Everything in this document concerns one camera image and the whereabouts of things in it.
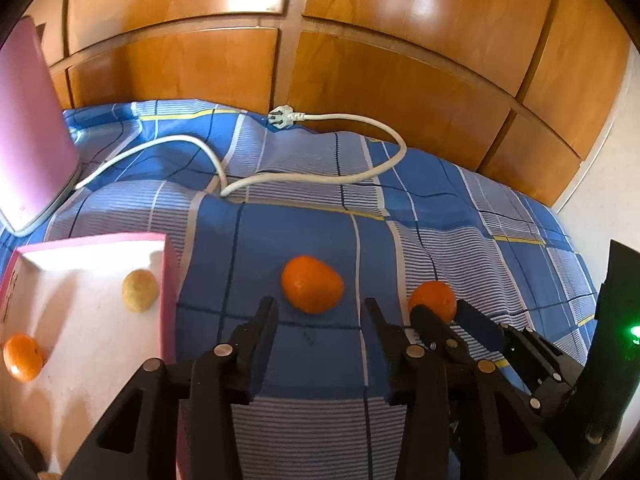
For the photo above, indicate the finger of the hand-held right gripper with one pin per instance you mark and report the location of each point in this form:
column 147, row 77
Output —
column 430, row 322
column 477, row 320

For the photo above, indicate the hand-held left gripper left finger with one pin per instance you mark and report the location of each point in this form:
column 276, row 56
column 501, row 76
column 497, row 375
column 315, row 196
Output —
column 260, row 355

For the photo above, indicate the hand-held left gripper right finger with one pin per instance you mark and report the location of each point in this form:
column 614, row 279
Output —
column 381, row 355

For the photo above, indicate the orange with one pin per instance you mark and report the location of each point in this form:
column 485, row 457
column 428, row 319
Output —
column 22, row 364
column 434, row 296
column 312, row 284

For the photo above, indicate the pink cardboard box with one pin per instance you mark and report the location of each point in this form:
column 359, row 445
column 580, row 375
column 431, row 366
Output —
column 90, row 350

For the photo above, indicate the blue plaid bed sheet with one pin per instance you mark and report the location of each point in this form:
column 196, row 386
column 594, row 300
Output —
column 310, row 240

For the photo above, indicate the tan round fruit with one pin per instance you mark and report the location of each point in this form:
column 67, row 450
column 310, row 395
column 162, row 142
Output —
column 140, row 290

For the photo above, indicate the wooden wardrobe doors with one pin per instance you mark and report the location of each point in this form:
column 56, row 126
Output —
column 400, row 85

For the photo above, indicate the pink box lid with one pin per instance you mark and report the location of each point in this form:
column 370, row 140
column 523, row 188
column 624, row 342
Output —
column 30, row 125

